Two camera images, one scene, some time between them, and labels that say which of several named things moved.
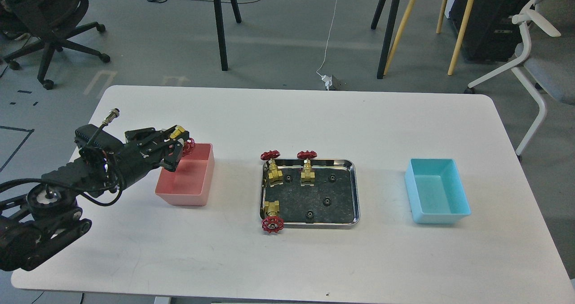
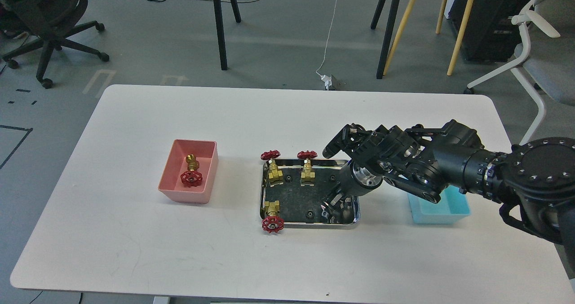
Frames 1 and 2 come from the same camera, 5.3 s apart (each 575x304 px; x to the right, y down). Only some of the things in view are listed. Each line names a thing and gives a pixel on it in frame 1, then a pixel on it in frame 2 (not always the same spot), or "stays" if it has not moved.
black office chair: x=48 y=11 stays
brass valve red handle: x=189 y=145 → x=192 y=177
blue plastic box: x=436 y=192 stays
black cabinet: x=489 y=34 stays
